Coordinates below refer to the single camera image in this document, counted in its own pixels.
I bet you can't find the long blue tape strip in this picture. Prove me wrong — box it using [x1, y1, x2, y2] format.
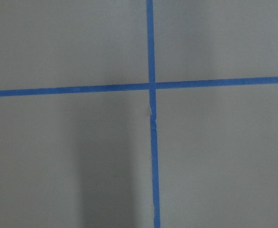
[146, 0, 161, 228]

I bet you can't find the crossing blue tape strip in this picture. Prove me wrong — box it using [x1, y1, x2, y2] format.
[0, 76, 278, 97]

